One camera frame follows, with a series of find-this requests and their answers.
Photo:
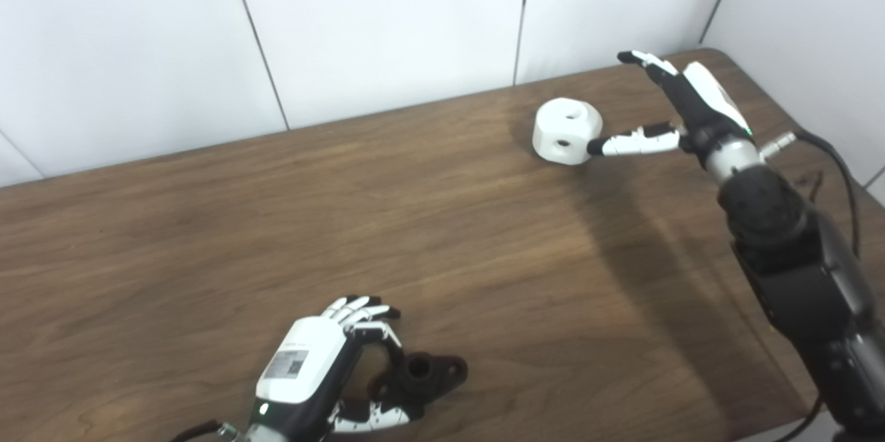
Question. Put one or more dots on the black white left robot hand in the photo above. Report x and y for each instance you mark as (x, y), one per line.
(304, 359)

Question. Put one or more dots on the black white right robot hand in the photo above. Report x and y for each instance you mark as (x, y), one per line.
(698, 106)

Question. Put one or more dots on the black plastic holder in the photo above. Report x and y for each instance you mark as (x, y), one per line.
(425, 376)

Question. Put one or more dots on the round white plastic piece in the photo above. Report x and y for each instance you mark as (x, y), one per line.
(565, 131)

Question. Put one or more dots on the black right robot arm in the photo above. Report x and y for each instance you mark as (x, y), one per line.
(795, 241)

